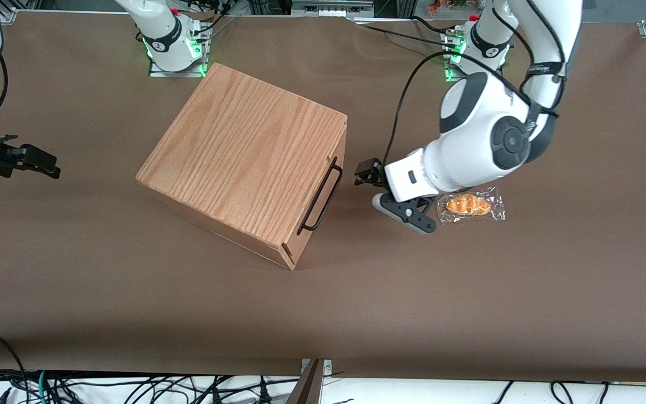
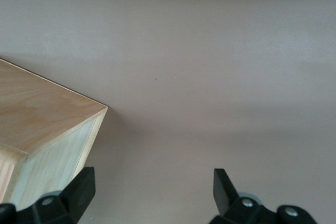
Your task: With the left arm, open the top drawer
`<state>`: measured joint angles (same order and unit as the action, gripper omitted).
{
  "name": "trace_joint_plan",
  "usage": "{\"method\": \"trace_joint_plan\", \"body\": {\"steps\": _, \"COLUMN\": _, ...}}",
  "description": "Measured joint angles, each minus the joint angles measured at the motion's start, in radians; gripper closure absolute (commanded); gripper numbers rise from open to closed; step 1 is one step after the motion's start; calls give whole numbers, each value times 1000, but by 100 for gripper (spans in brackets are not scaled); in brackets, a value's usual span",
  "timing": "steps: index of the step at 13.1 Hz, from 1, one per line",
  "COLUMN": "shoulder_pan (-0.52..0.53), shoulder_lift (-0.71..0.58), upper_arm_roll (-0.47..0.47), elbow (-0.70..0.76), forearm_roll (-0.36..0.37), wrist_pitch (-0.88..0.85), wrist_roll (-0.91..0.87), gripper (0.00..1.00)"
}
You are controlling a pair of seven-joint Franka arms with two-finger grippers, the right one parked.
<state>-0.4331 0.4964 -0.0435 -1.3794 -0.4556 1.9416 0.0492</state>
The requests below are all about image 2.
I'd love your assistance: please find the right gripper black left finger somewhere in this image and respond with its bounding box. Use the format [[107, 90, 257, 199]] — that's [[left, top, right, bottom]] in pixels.
[[0, 166, 96, 224]]

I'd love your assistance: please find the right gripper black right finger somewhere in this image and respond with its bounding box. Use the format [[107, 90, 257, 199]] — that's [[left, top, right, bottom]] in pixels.
[[209, 168, 317, 224]]

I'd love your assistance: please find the light wooden drawer cabinet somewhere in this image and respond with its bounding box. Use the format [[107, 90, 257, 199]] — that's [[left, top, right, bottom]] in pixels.
[[0, 58, 109, 210]]

